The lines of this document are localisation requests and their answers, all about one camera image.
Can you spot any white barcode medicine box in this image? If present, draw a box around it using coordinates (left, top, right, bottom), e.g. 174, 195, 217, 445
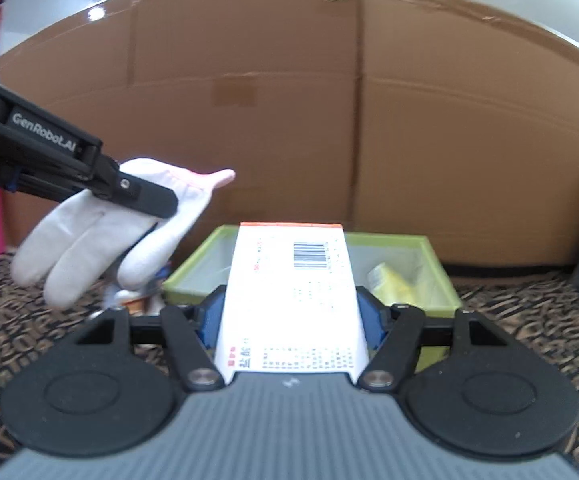
214, 221, 371, 386

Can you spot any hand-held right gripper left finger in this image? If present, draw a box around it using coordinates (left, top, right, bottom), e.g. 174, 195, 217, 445
76, 287, 226, 393

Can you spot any black patterned mat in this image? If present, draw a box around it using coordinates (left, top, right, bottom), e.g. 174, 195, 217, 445
0, 252, 579, 480

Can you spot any white glove with pink cuff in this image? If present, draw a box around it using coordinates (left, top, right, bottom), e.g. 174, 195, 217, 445
10, 158, 236, 310

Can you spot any brown cardboard sheet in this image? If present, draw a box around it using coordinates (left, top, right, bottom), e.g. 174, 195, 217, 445
0, 0, 363, 257
357, 0, 579, 282

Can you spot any light green shoe box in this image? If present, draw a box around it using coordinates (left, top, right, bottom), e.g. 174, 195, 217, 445
162, 225, 463, 374

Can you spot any yellow packet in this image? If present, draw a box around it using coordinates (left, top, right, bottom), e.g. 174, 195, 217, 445
367, 262, 423, 306

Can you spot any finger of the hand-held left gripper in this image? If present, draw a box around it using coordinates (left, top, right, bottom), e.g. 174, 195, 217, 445
76, 155, 179, 220

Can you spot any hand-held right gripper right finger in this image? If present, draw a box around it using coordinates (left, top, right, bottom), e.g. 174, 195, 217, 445
354, 287, 513, 392

